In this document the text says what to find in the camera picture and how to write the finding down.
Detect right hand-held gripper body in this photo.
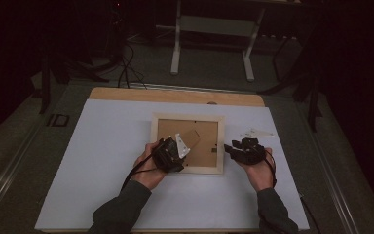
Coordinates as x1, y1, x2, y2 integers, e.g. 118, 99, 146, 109
232, 127, 276, 166

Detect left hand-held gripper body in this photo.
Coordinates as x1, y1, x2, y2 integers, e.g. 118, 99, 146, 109
151, 132, 192, 174

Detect wooden picture frame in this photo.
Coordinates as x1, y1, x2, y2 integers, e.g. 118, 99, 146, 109
151, 112, 226, 175

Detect person's right hand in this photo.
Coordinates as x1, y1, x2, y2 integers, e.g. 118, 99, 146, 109
240, 147, 276, 193

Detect person's left hand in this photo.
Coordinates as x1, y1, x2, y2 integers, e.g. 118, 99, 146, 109
131, 139, 168, 191

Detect white table mat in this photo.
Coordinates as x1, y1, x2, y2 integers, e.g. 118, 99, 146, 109
34, 98, 310, 232

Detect black stand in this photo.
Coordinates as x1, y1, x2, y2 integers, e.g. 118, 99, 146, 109
38, 53, 111, 115
257, 32, 325, 133

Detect black floor box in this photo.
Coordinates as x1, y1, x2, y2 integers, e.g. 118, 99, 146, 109
46, 113, 70, 128

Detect white metal stand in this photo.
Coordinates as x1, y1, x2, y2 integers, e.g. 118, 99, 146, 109
169, 0, 267, 82

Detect right gripper black red cable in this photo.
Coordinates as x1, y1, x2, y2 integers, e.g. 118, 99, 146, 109
264, 150, 278, 189

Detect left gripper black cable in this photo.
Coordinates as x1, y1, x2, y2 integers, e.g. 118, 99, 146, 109
120, 151, 158, 193

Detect aluminium floor rail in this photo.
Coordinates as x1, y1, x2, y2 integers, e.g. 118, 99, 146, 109
300, 102, 362, 234
0, 123, 44, 217

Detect thin black cable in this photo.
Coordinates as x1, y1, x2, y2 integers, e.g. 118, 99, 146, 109
299, 193, 322, 234

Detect black floor cables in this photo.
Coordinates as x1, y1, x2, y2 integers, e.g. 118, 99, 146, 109
116, 40, 149, 91

